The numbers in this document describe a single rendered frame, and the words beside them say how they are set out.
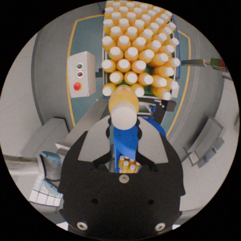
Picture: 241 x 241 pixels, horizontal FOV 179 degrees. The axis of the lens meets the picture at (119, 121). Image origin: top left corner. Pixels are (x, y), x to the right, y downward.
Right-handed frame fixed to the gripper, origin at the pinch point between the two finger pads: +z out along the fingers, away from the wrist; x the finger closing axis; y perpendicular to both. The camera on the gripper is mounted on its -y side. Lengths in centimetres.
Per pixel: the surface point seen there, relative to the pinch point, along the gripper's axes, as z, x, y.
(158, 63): 25.7, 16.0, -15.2
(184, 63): 38, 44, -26
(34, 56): 123, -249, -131
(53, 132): 72, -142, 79
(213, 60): 12, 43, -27
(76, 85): 18.7, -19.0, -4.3
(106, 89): 21.8, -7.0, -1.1
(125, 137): 14.6, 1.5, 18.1
